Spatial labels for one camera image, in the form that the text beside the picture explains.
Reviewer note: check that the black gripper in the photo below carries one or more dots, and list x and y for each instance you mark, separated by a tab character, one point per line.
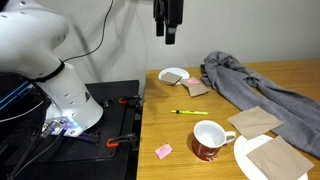
173	11

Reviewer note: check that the yellow green pen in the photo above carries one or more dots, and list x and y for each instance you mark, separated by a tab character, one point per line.
190	112

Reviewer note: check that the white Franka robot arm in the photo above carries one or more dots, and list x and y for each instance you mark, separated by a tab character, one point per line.
33	40

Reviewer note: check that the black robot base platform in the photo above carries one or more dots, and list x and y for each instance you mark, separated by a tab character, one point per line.
110	90

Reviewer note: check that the maroon mug white inside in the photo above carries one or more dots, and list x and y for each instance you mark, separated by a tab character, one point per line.
203	151

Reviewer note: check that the small folded brown napkin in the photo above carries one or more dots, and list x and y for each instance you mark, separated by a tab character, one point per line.
170	78

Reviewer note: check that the crumpled brown paper napkin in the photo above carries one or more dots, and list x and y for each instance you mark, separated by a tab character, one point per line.
198	89

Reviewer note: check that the orange black clamp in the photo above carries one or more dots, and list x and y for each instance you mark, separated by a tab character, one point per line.
128	100
118	140

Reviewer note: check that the pink paper packet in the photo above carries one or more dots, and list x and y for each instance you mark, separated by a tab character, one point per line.
163	151

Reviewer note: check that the grey hooded sweatshirt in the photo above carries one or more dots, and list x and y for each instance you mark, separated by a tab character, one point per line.
266	96

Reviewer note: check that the flat brown paper napkin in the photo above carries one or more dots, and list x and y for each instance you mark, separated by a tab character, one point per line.
255	121

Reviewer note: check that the large white plate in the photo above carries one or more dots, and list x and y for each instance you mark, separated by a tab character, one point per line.
241	150

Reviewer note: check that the black box blue stripes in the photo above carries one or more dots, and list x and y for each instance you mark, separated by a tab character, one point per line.
13	93

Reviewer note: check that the large brown paper napkin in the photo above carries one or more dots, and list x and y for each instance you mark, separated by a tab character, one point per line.
280	160

